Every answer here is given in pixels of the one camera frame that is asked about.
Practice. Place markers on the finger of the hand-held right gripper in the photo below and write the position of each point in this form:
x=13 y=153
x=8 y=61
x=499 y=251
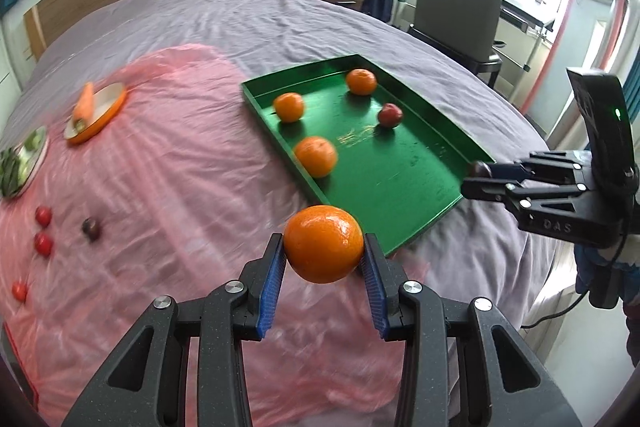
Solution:
x=480 y=190
x=507 y=168

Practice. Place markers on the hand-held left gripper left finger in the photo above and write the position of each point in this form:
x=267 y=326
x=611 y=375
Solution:
x=267 y=292

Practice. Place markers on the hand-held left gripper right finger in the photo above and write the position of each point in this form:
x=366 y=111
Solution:
x=372 y=292

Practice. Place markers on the dark purple plum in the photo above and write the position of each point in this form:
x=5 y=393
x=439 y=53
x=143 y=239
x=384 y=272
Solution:
x=477 y=168
x=91 y=228

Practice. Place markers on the orange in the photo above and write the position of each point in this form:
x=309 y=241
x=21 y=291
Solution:
x=289 y=107
x=315 y=156
x=324 y=243
x=361 y=82

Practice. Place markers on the green tray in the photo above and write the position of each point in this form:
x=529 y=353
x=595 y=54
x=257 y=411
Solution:
x=400 y=177

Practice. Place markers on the red apple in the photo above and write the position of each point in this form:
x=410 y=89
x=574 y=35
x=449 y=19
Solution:
x=43 y=216
x=389 y=115

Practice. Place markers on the red tomato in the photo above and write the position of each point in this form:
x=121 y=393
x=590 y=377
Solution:
x=43 y=243
x=20 y=290

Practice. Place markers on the person's right hand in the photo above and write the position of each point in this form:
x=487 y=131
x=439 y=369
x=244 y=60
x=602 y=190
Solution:
x=582 y=267

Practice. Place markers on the desk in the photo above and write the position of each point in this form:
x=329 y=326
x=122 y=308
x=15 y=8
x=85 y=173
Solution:
x=525 y=14

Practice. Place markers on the pink plastic sheet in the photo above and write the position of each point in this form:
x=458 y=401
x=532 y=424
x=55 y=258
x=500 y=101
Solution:
x=175 y=167

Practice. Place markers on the grey office chair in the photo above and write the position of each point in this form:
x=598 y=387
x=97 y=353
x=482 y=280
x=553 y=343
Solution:
x=457 y=12

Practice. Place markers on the orange plate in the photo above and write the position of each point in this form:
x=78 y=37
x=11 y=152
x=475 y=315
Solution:
x=105 y=107

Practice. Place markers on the phone in red case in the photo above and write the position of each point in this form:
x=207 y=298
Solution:
x=22 y=372

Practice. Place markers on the carrot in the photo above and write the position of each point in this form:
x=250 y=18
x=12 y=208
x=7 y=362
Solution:
x=85 y=104

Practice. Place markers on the patterned plate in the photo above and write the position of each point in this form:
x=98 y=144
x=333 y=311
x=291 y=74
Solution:
x=36 y=162

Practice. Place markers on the small bok choy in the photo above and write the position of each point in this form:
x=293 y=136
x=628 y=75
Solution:
x=32 y=140

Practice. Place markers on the large bok choy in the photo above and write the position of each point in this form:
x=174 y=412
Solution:
x=10 y=169

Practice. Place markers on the white wardrobe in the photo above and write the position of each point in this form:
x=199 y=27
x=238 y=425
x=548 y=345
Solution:
x=7 y=57

